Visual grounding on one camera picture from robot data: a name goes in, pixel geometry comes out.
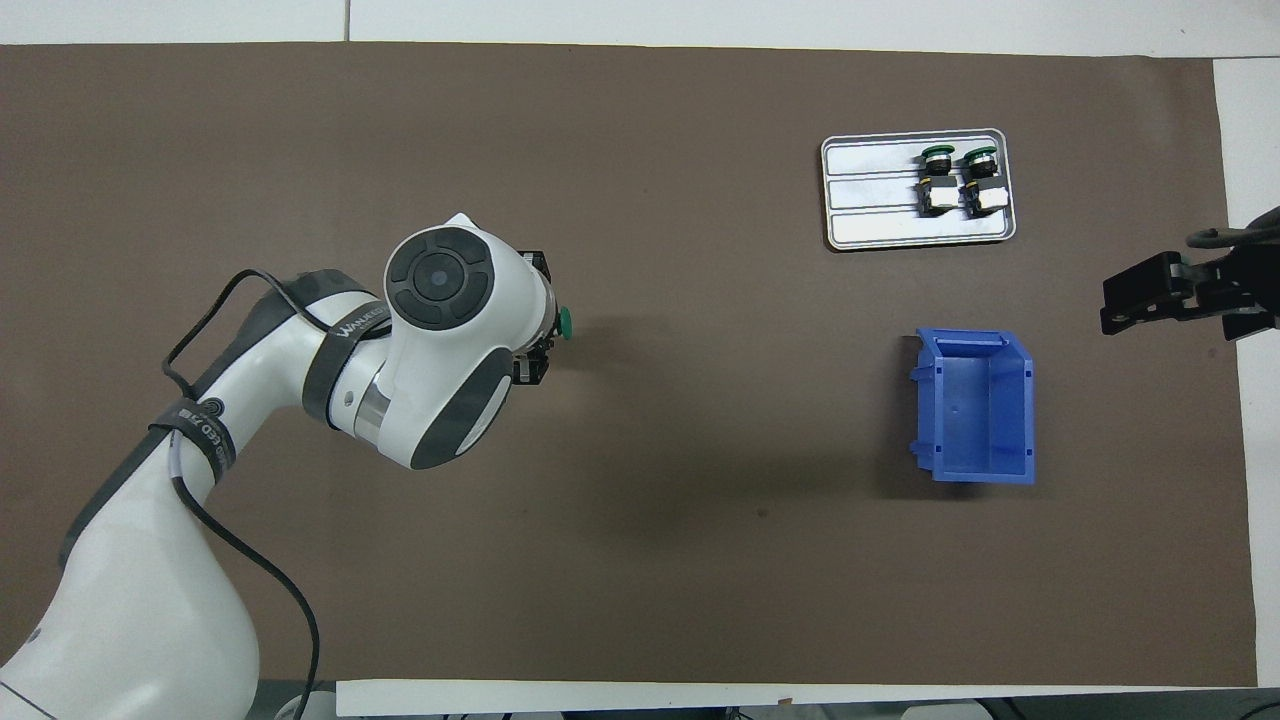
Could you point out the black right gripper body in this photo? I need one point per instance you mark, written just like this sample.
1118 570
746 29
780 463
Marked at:
1245 280

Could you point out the green push button switch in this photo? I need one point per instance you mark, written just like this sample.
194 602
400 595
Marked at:
565 322
937 195
985 198

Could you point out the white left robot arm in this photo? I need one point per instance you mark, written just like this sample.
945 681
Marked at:
120 600

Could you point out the blue plastic storage bin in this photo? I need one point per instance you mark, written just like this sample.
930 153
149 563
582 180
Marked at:
960 450

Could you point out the brown table mat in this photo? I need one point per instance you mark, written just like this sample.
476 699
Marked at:
700 550

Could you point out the grey metal tray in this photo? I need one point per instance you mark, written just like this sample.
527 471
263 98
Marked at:
870 225

